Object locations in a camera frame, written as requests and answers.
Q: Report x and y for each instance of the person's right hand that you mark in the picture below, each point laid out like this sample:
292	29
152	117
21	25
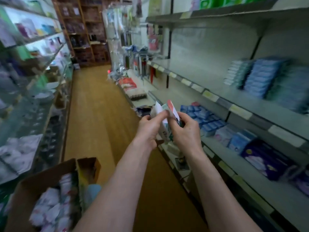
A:
188	140

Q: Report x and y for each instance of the red mesh bag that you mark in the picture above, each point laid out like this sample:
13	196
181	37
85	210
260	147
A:
127	83

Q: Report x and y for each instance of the person's left forearm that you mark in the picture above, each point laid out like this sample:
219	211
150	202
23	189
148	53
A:
116	195

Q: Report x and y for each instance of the stack of blue red packets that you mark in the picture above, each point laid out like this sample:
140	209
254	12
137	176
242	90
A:
264	77

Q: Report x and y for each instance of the person's left hand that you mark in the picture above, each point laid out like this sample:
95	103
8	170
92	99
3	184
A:
148	132

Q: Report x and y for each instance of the white textured pack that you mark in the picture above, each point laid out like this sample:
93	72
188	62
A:
136	92

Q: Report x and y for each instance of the blue plastic stool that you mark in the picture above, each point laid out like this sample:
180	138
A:
92	193

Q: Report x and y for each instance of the dark plastic bags bundle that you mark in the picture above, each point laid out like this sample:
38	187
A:
145	111

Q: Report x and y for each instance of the stack of pink blue packets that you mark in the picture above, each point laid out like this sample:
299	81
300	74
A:
195	2

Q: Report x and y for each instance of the brown cardboard box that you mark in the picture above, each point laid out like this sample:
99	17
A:
29	186
89	169

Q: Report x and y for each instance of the white ceramic tea set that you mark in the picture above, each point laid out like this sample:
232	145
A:
19	152

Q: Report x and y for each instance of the stack of blue green packets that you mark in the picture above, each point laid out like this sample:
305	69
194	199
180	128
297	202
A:
289	89

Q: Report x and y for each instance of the dark blue packaged goods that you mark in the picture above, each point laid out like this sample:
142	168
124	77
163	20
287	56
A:
265	159

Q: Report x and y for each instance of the stack of white green packets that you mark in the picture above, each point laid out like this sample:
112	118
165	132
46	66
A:
237	74

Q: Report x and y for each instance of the hanging packaged goods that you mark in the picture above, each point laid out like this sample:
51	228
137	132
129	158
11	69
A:
125	31

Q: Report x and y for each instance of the person's right forearm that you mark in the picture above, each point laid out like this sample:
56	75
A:
222	200

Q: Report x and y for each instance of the pile of packets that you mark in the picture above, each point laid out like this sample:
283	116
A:
53	205

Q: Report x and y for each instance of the metal store shelving unit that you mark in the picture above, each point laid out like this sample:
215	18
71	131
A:
217	41

